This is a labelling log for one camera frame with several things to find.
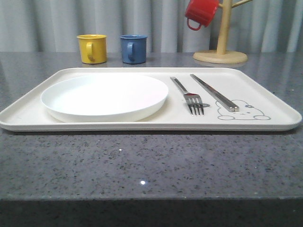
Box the white round plate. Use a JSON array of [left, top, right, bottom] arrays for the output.
[[41, 75, 169, 122]]

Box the blue enamel mug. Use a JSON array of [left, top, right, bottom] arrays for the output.
[[120, 35, 148, 64]]

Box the yellow enamel mug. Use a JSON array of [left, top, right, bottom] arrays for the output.
[[77, 34, 107, 64]]

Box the wooden mug tree stand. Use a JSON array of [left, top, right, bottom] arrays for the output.
[[193, 0, 250, 64]]

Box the cream rabbit print tray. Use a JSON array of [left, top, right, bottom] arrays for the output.
[[0, 67, 302, 132]]

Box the red enamel mug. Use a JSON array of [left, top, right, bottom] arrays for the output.
[[185, 0, 219, 31]]

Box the grey pleated curtain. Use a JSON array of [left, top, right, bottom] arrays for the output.
[[0, 0, 303, 53]]

